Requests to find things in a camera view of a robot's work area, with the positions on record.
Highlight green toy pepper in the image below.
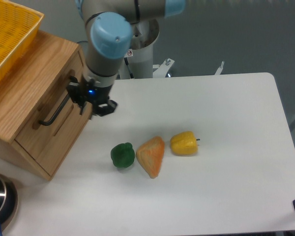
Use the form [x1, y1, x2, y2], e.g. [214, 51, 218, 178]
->
[110, 143, 135, 168]

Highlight orange toy sandwich wedge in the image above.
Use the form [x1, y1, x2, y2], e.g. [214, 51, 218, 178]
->
[136, 136, 165, 179]

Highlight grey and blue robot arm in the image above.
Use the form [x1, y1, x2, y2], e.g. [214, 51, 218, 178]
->
[66, 0, 186, 116]

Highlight wooden drawer cabinet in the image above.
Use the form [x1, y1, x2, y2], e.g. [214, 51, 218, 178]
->
[0, 31, 91, 180]

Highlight steel bowl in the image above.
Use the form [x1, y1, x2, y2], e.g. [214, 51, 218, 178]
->
[0, 174, 19, 231]

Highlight wooden top drawer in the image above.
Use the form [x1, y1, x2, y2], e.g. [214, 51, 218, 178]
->
[15, 50, 84, 165]

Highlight yellow plastic basket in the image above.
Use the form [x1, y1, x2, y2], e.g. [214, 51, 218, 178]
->
[0, 0, 44, 81]

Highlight white metal bracket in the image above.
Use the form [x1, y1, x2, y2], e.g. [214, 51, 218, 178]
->
[214, 61, 225, 75]

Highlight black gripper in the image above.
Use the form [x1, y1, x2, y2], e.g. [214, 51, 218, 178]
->
[66, 76, 118, 119]

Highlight yellow toy bell pepper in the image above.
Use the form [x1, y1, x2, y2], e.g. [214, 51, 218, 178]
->
[170, 131, 198, 155]

